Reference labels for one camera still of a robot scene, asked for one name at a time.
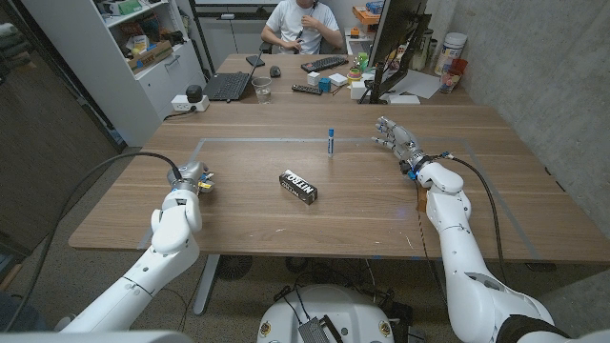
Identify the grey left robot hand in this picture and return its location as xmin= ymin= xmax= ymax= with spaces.
xmin=166 ymin=160 xmax=215 ymax=195

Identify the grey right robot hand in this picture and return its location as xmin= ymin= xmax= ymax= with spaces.
xmin=370 ymin=116 xmax=433 ymax=175

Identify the white square box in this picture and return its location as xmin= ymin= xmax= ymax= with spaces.
xmin=350 ymin=79 xmax=373 ymax=101

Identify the black Nitro box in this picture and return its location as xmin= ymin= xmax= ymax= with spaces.
xmin=278 ymin=169 xmax=319 ymax=206

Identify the cardboard box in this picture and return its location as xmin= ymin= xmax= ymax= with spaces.
xmin=126 ymin=39 xmax=174 ymax=75

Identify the orange box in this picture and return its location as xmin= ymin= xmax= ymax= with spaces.
xmin=351 ymin=4 xmax=382 ymax=26

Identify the flat white device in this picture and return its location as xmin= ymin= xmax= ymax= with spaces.
xmin=386 ymin=93 xmax=422 ymax=106

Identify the white paper sheet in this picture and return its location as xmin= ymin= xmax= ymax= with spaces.
xmin=390 ymin=69 xmax=442 ymax=100

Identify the black monitor stand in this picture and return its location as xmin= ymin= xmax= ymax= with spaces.
xmin=369 ymin=13 xmax=433 ymax=105

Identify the white power strip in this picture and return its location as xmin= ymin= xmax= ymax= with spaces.
xmin=171 ymin=93 xmax=211 ymax=113

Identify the red plastic cup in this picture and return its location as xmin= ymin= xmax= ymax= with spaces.
xmin=438 ymin=57 xmax=469 ymax=94

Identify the white shelf cabinet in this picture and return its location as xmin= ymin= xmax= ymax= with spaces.
xmin=21 ymin=0 xmax=209 ymax=148

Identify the dark metal tumbler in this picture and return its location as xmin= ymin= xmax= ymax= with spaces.
xmin=412 ymin=28 xmax=435 ymax=72

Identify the black laptop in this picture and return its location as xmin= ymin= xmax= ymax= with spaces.
xmin=202 ymin=50 xmax=266 ymax=103

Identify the white labelled canister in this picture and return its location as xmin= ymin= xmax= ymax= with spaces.
xmin=433 ymin=31 xmax=469 ymax=76

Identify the black remote control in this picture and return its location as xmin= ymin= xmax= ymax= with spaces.
xmin=291 ymin=83 xmax=324 ymax=96

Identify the black keyboard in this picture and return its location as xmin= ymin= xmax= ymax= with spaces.
xmin=299 ymin=54 xmax=350 ymax=74

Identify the white table leg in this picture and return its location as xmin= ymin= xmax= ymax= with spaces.
xmin=193 ymin=253 xmax=221 ymax=316

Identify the clear plastic cup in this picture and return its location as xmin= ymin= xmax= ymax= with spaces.
xmin=251 ymin=75 xmax=274 ymax=105

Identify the black computer monitor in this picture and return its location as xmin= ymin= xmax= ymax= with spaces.
xmin=366 ymin=0 xmax=429 ymax=69

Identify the white low cabinet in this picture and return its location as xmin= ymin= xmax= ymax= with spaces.
xmin=197 ymin=13 xmax=268 ymax=58

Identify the person in white t-shirt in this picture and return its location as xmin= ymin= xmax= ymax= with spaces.
xmin=259 ymin=0 xmax=344 ymax=55

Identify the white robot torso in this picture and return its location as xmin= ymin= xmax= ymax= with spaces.
xmin=255 ymin=284 xmax=396 ymax=343

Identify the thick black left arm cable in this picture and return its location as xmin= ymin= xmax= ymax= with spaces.
xmin=4 ymin=151 xmax=185 ymax=330

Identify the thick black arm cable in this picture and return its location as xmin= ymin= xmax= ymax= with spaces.
xmin=440 ymin=151 xmax=507 ymax=287
xmin=4 ymin=151 xmax=185 ymax=330

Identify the thin braided cable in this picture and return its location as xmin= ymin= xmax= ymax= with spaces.
xmin=414 ymin=183 xmax=449 ymax=306

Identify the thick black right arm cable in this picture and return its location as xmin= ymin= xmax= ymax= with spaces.
xmin=440 ymin=151 xmax=507 ymax=287

